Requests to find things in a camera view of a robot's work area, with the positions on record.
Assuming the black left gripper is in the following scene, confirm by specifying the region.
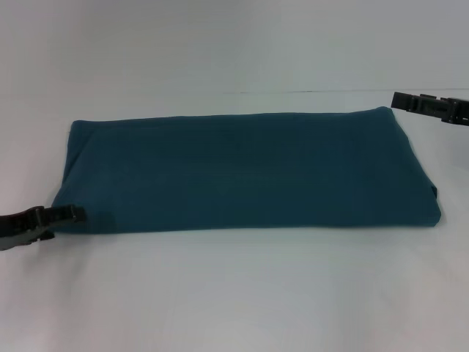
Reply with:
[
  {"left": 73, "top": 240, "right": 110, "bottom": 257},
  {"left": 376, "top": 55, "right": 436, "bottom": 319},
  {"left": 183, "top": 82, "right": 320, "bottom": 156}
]
[{"left": 0, "top": 205, "right": 87, "bottom": 253}]

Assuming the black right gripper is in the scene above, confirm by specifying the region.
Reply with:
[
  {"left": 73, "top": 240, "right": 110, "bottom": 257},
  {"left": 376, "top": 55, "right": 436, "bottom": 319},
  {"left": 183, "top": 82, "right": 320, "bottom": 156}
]
[{"left": 390, "top": 91, "right": 469, "bottom": 128}]

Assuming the teal blue shirt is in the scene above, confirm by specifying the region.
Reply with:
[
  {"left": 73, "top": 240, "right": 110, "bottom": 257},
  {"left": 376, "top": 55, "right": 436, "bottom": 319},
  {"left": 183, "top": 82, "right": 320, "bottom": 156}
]
[{"left": 50, "top": 106, "right": 441, "bottom": 236}]

